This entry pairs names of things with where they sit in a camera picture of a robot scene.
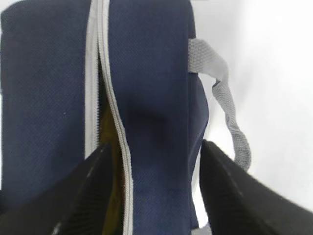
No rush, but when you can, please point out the navy blue lunch bag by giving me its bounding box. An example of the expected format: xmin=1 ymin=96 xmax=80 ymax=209
xmin=0 ymin=0 xmax=251 ymax=235

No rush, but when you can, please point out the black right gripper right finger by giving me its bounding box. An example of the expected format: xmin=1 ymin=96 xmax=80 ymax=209
xmin=200 ymin=141 xmax=313 ymax=235

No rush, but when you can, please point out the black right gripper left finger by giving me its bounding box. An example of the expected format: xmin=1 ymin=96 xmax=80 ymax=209
xmin=0 ymin=144 xmax=113 ymax=235

